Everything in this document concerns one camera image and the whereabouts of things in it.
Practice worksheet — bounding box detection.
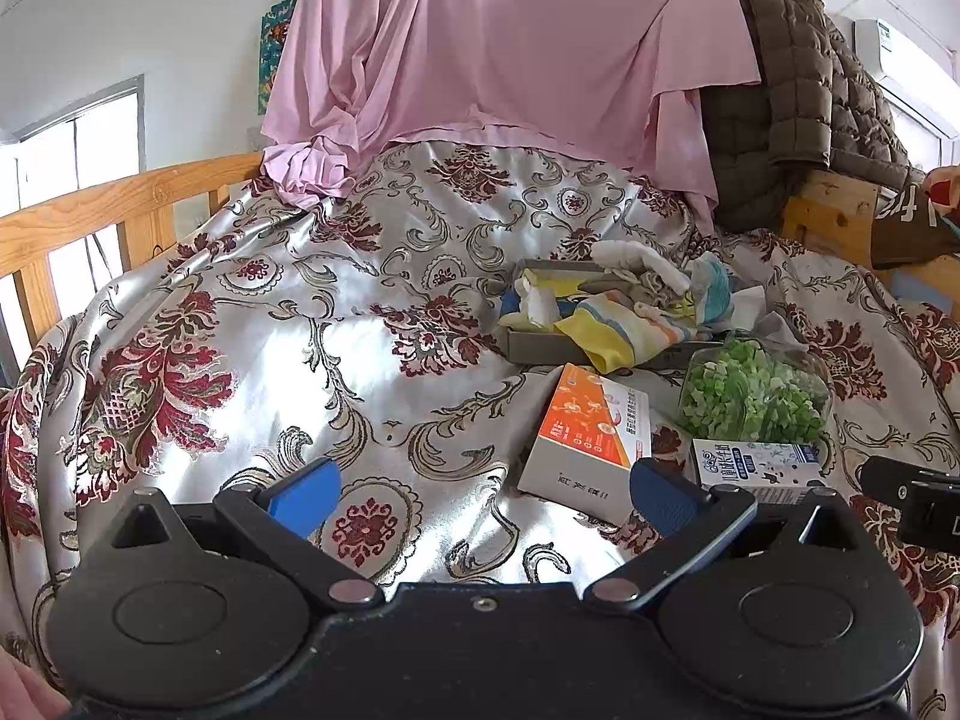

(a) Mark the floral satin blanket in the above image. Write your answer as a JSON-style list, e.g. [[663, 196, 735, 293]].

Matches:
[[0, 141, 960, 720]]

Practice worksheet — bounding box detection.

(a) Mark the brown printed cloth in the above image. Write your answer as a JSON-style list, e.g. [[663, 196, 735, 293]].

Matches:
[[868, 165, 960, 272]]

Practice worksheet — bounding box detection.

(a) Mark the grey sock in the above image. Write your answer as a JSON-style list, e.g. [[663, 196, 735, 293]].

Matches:
[[621, 268, 682, 317]]

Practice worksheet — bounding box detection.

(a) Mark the teal wall poster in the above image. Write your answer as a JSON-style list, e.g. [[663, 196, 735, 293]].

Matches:
[[258, 0, 299, 118]]

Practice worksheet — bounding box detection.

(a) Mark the small white cloth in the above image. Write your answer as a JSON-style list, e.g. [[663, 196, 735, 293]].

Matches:
[[512, 276, 562, 332]]

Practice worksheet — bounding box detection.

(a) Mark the colourful printed quilt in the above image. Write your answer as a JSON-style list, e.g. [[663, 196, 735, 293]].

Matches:
[[924, 163, 960, 238]]

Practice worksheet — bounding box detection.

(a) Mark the wooden slatted bed rail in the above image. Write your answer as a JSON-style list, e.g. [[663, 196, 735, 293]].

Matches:
[[0, 152, 265, 370]]

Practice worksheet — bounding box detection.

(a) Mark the brown quilted jacket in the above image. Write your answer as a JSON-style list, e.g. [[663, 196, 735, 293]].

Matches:
[[700, 0, 914, 235]]

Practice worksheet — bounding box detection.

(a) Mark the person's left forearm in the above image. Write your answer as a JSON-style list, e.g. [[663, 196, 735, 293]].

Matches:
[[0, 643, 74, 720]]

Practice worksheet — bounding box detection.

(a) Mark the white and blue milk carton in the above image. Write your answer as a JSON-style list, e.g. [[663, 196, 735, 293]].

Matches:
[[688, 437, 827, 509]]

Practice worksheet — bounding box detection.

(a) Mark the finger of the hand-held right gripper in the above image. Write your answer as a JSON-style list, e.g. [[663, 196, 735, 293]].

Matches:
[[858, 454, 931, 503]]

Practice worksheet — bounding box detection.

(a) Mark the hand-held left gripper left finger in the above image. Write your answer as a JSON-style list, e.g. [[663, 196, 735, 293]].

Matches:
[[112, 456, 383, 613]]

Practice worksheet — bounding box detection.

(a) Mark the orange and white box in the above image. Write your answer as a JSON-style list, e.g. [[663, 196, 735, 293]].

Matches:
[[516, 362, 655, 527]]

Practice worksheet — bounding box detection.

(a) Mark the white air conditioner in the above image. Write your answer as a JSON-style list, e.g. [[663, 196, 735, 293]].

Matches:
[[850, 15, 960, 142]]

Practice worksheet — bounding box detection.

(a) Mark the grey framed window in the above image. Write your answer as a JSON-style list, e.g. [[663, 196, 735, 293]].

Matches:
[[0, 73, 149, 387]]

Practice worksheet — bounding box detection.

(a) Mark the cartoon printed grey box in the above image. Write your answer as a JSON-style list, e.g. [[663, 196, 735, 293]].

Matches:
[[497, 257, 797, 374]]

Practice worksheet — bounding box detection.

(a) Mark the yellow striped sock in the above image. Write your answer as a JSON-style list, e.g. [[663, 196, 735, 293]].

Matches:
[[553, 291, 700, 376]]

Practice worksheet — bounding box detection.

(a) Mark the pink bed sheet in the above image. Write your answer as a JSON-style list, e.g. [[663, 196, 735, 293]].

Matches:
[[259, 0, 764, 220]]

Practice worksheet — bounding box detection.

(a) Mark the white sock with teal print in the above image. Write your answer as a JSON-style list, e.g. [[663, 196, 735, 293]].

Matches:
[[688, 252, 764, 329]]

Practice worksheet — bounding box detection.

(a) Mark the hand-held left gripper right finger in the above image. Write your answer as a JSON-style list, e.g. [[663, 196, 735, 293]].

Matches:
[[583, 456, 860, 612]]

